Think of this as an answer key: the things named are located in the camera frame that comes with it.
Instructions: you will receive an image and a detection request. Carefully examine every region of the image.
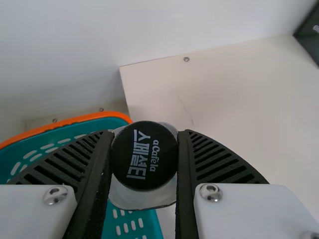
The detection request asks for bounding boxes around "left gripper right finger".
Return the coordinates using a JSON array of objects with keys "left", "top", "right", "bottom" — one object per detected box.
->
[{"left": 175, "top": 128, "right": 319, "bottom": 239}]

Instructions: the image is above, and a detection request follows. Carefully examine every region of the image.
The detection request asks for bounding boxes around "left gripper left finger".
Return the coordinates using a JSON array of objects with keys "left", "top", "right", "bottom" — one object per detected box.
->
[{"left": 0, "top": 129, "right": 115, "bottom": 239}]

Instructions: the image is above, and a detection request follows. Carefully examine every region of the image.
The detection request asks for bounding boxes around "dark coffee bottle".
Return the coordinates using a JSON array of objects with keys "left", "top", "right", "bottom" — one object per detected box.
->
[{"left": 108, "top": 119, "right": 180, "bottom": 211}]

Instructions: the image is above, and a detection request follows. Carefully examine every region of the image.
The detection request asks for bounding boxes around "teal shopping basket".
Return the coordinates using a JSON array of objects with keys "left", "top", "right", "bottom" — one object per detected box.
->
[{"left": 0, "top": 111, "right": 165, "bottom": 239}]

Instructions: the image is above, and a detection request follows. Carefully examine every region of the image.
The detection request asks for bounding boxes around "dark grey bag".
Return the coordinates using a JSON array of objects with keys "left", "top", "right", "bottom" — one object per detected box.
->
[{"left": 292, "top": 0, "right": 319, "bottom": 67}]

